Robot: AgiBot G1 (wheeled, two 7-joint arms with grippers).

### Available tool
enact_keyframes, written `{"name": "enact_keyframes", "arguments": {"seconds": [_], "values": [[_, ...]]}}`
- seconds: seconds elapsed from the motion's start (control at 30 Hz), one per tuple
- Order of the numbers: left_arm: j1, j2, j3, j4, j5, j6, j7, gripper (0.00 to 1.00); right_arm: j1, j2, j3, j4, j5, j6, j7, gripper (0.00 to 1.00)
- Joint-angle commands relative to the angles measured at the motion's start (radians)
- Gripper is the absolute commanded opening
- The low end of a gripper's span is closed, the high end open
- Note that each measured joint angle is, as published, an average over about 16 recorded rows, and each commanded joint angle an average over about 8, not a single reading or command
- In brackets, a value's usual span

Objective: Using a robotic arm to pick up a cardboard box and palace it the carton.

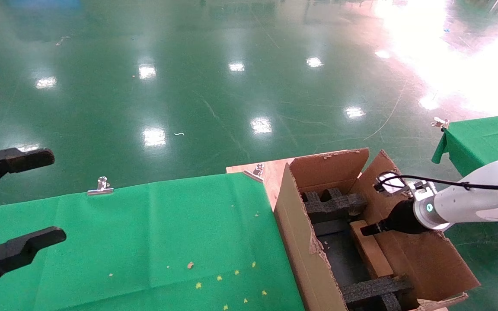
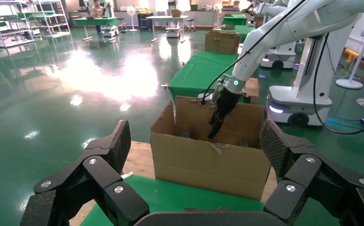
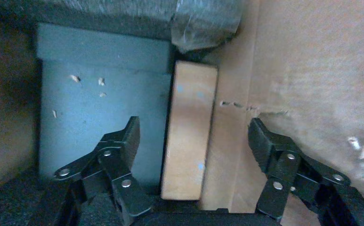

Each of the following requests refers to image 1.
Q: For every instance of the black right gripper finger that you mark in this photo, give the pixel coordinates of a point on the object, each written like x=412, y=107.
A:
x=372, y=229

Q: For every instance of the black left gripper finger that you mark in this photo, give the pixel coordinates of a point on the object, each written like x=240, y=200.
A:
x=20, y=160
x=15, y=252

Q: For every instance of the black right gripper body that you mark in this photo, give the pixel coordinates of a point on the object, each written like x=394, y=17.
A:
x=402, y=218

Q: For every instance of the small brown cardboard box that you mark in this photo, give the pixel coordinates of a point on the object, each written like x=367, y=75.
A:
x=372, y=255

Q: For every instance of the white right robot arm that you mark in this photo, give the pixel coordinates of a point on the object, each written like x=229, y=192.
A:
x=482, y=198

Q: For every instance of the large open cardboard carton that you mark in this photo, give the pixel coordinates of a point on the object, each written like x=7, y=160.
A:
x=301, y=242

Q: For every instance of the silver binder clip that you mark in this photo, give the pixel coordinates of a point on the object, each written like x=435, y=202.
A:
x=100, y=189
x=257, y=169
x=440, y=124

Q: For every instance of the large green tablecloth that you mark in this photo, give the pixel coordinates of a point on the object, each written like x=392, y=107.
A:
x=123, y=242

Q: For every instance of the small green tablecloth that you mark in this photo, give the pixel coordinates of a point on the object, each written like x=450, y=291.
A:
x=482, y=138

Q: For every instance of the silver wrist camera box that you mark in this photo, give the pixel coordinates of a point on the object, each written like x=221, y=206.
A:
x=394, y=185

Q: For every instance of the silver camera mount bracket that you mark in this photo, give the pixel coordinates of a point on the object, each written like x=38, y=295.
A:
x=424, y=188

